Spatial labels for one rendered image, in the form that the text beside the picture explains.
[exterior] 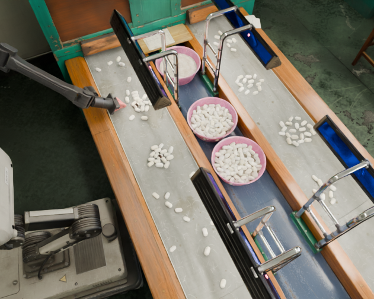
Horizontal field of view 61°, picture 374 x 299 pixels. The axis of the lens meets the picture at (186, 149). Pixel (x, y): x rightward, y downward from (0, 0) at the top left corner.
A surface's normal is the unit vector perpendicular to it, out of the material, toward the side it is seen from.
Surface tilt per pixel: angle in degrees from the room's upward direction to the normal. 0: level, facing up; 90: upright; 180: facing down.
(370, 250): 0
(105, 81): 0
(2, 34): 90
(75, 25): 90
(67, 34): 90
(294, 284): 0
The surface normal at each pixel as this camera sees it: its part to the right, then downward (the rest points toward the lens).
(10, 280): 0.01, -0.50
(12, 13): 0.45, 0.77
